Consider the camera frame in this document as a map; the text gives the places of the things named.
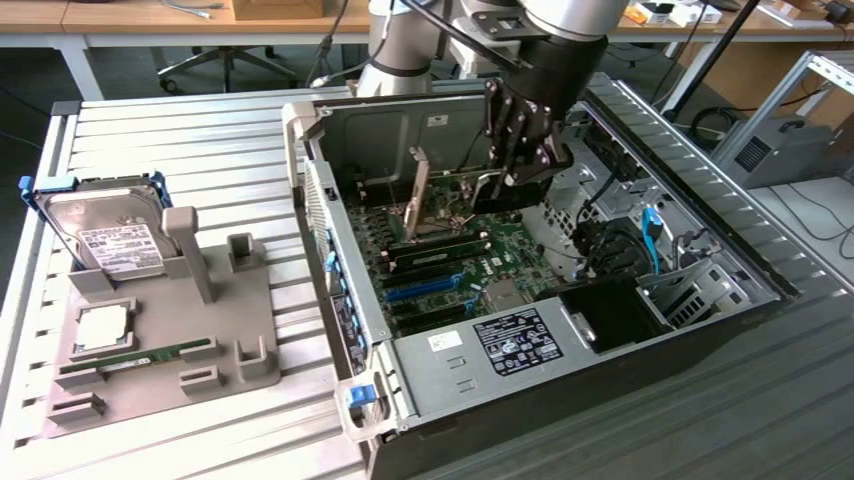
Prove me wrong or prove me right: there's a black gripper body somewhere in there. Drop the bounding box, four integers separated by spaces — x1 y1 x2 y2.
498 35 610 122

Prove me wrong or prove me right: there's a black graphics card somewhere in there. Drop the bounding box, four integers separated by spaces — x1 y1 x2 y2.
402 144 554 245

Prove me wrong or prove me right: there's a tall metal disk bay cage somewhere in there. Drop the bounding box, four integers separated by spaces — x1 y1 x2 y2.
521 132 606 241

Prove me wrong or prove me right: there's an orange and white box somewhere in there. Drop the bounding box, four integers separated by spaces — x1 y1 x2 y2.
623 2 676 26

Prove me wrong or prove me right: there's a green motherboard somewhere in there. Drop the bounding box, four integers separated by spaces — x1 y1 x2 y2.
343 169 575 336

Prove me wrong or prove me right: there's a CPU socket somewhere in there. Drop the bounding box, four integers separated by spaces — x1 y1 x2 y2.
393 202 469 242

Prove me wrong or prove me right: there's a black slanted pole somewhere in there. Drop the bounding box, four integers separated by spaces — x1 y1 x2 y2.
660 0 762 121

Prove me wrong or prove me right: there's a black RAM stick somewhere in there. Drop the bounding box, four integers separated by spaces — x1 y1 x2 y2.
390 237 493 269

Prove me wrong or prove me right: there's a long wooden desk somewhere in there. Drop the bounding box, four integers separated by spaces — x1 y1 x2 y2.
606 0 854 61

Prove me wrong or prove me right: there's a silver chipset heatsink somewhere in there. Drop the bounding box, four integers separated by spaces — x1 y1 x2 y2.
483 279 526 309

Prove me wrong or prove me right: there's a blue expansion slot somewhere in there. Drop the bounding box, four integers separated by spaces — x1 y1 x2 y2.
383 272 469 301

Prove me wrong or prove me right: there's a black expansion slot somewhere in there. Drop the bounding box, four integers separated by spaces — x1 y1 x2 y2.
391 301 469 324

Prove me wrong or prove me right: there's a low slotted metal disk bay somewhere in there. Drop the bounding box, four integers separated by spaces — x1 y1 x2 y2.
637 259 742 329

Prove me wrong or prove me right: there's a grey computer tower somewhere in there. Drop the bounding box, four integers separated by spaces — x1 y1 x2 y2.
733 117 840 189

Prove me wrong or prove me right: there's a brown cardboard box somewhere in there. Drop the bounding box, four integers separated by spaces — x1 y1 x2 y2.
233 0 329 21

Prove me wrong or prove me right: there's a grey power supply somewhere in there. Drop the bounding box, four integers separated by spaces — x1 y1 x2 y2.
390 297 595 419

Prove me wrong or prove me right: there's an open black PC case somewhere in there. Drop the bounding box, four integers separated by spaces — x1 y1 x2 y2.
283 82 802 480

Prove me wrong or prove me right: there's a wooden desk with white legs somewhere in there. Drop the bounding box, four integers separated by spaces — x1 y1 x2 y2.
0 0 375 101

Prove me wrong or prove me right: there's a grey parts rack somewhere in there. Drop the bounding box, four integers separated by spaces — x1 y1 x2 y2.
40 204 283 440

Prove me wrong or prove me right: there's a green RAM stick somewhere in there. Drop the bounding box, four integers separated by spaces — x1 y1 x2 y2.
58 338 213 376

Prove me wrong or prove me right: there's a silver CPU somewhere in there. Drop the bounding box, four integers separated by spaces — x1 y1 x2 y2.
74 305 132 351

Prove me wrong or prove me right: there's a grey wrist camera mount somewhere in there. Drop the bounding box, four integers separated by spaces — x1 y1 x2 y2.
459 10 553 76

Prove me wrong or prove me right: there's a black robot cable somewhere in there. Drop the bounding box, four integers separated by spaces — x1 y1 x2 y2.
399 0 535 70

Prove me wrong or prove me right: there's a black wire bundle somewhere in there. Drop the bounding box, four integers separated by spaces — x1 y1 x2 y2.
573 219 653 281

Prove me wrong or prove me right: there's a coiled black cable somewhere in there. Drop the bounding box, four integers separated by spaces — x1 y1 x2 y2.
690 107 740 146

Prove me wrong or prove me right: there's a blue wire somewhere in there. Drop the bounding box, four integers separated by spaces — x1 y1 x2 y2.
640 207 666 276

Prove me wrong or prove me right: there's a grey hanging cable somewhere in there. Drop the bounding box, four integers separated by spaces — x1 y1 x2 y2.
310 0 354 89

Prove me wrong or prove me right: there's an aluminium profile frame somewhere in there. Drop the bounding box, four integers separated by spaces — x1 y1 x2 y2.
710 49 854 176

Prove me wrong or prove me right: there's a thin black cable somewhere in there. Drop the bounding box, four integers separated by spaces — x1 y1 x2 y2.
766 182 854 241

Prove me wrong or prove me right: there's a hard disk in blue frame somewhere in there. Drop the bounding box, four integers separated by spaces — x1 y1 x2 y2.
18 170 182 282

